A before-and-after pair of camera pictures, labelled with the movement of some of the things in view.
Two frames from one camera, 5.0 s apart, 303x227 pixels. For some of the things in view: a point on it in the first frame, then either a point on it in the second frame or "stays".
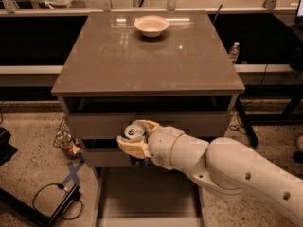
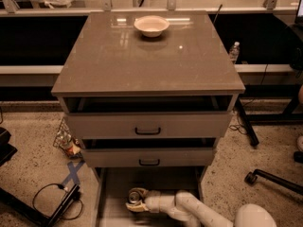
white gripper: x=161 y=144 -> x=152 y=200
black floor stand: x=22 y=205 stays
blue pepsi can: x=140 y=162 -> x=133 y=196
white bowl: x=151 y=26 stays
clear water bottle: x=234 y=52 stays
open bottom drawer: x=148 y=197 stays
